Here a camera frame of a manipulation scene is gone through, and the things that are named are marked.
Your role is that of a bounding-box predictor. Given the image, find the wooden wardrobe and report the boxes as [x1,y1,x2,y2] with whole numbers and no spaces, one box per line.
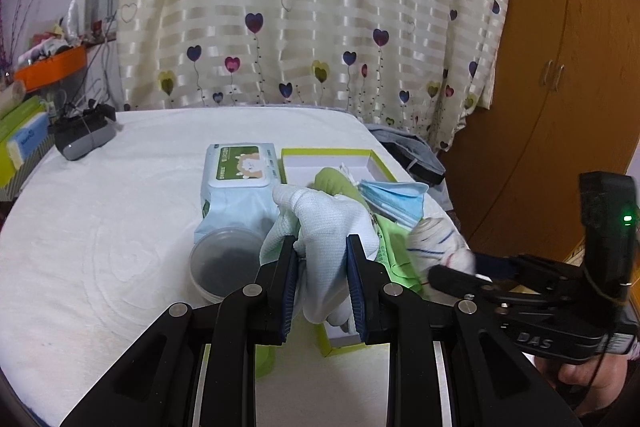
[440,0,640,268]

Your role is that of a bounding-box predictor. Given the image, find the black and grey headset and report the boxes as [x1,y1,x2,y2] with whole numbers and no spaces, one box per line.
[52,103,118,161]

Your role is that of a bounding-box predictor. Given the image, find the clear plastic jar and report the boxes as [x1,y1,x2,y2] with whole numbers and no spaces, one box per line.
[189,227,273,305]

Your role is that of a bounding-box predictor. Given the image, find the cream sock with blue stripes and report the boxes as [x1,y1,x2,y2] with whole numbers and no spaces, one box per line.
[407,217,477,293]

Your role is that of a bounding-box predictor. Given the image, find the striped grey tray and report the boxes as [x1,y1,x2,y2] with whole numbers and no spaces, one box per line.
[0,142,56,202]

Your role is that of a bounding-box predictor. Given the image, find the lime green file box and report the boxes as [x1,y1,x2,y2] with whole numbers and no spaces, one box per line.
[0,142,16,188]

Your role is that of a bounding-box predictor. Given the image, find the pink decorative branches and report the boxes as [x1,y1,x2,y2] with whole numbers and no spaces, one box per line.
[0,0,71,78]

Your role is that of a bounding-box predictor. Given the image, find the wet wipes pack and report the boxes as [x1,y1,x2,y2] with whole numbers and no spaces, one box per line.
[194,143,281,248]

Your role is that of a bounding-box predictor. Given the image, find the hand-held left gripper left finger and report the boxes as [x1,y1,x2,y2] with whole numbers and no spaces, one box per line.
[60,234,301,427]

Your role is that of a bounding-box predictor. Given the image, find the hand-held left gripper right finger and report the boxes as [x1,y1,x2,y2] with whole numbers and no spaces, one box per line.
[346,234,583,427]

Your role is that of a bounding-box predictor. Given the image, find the long green carton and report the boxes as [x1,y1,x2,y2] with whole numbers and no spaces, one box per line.
[0,96,48,142]

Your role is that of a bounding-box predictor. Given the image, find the lime green cardboard box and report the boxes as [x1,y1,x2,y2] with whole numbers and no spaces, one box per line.
[280,148,441,358]

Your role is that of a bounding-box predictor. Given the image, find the orange storage bin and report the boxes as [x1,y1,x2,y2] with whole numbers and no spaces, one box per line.
[12,46,87,92]

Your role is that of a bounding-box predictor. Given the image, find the light grey glove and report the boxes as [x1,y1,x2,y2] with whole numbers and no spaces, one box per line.
[259,184,383,334]

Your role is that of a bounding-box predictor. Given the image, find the blue tissue pack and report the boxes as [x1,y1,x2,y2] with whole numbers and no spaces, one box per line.
[5,114,56,168]

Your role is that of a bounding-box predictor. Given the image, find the cream curtain with hearts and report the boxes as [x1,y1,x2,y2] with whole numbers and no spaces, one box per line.
[117,0,516,152]

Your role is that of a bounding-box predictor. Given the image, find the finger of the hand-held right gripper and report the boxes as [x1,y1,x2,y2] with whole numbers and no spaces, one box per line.
[427,264,496,306]
[472,252,525,282]

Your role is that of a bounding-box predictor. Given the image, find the person's right hand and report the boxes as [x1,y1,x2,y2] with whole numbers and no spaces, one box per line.
[540,341,640,413]

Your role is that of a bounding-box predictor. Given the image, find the green lidded jar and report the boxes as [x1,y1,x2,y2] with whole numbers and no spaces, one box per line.
[255,342,278,378]

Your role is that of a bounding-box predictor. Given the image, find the blue face mask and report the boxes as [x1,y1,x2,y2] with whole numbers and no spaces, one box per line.
[359,179,430,230]

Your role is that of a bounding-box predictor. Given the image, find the small lime green cloth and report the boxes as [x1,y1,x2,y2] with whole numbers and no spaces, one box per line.
[372,214,431,300]

